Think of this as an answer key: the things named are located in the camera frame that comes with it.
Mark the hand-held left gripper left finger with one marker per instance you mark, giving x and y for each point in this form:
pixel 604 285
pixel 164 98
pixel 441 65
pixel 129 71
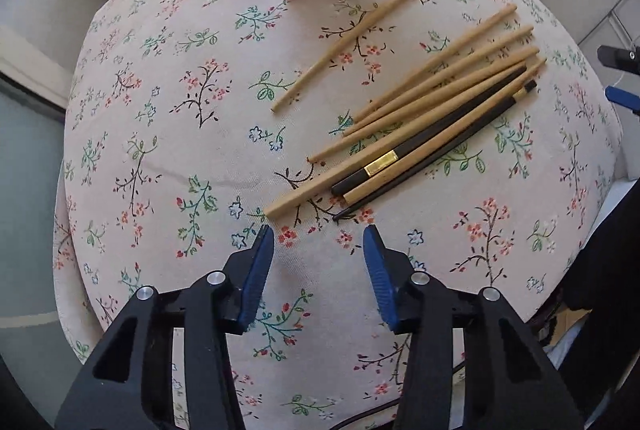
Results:
pixel 257 272

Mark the thin black chopstick tan band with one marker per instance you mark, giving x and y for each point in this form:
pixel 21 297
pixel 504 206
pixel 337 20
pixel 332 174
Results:
pixel 440 158

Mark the brown cardboard piece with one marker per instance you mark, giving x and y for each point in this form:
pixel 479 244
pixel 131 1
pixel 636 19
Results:
pixel 565 325

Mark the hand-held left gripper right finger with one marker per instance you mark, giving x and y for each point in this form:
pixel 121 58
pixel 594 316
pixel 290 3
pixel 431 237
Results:
pixel 380 280

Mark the floral tablecloth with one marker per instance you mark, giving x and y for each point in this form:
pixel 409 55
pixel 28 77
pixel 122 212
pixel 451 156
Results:
pixel 175 159

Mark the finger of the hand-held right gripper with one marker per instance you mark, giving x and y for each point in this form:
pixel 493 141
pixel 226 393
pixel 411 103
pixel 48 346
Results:
pixel 620 57
pixel 624 98

